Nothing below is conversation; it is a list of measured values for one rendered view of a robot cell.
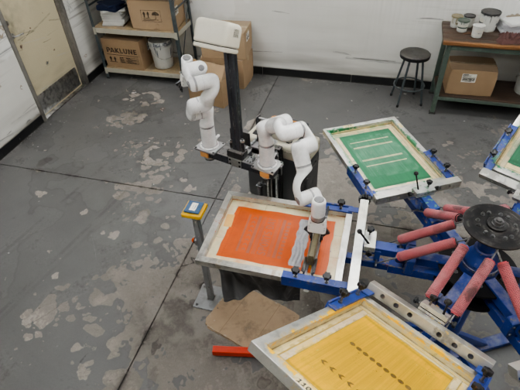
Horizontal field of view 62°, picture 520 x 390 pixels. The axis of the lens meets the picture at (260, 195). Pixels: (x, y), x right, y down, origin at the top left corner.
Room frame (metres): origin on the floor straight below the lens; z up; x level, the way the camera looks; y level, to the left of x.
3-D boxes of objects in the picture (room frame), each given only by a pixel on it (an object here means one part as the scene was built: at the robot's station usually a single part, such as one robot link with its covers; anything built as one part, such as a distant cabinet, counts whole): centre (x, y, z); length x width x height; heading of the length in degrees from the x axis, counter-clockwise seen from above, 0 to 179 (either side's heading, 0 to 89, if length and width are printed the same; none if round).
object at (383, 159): (2.26, -0.90, 1.05); 1.08 x 0.61 x 0.23; 13
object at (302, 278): (1.35, -0.24, 0.98); 0.30 x 0.05 x 0.07; 73
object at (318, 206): (1.66, -0.29, 1.25); 0.15 x 0.10 x 0.11; 25
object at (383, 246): (1.52, -0.63, 1.02); 0.17 x 0.06 x 0.05; 73
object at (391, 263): (1.56, -0.50, 0.89); 1.24 x 0.06 x 0.06; 73
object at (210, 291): (1.97, 0.41, 0.48); 0.22 x 0.22 x 0.96; 73
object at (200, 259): (1.69, -0.09, 0.97); 0.79 x 0.58 x 0.04; 73
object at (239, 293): (1.51, 0.02, 0.74); 0.46 x 0.04 x 0.42; 73
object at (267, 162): (2.16, -0.06, 1.21); 0.16 x 0.13 x 0.15; 148
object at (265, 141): (2.15, -0.06, 1.37); 0.13 x 0.10 x 0.16; 115
